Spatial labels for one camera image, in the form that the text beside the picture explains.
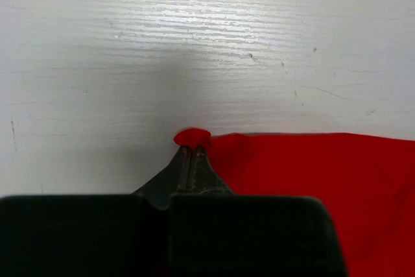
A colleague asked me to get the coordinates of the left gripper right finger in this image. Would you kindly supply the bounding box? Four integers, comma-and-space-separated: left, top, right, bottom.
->
168, 147, 348, 276

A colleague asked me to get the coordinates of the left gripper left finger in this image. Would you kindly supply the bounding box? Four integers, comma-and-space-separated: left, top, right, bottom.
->
1, 147, 191, 276

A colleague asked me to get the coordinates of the red t shirt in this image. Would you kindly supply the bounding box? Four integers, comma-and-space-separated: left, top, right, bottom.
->
174, 128, 414, 276

